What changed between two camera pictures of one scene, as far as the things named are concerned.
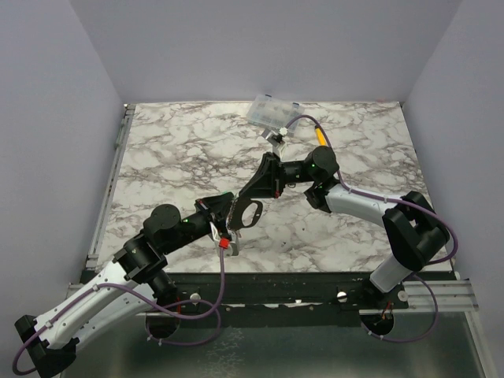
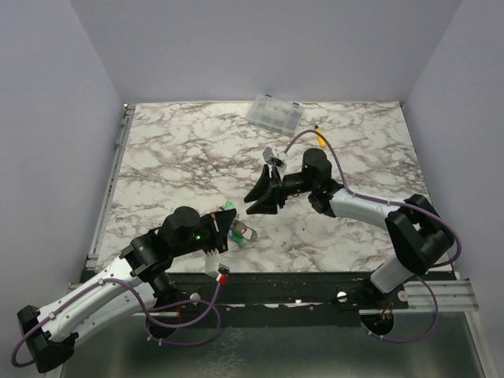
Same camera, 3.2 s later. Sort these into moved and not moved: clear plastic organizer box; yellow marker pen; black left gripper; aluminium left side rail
Moved: black left gripper
Not moved: clear plastic organizer box; aluminium left side rail; yellow marker pen
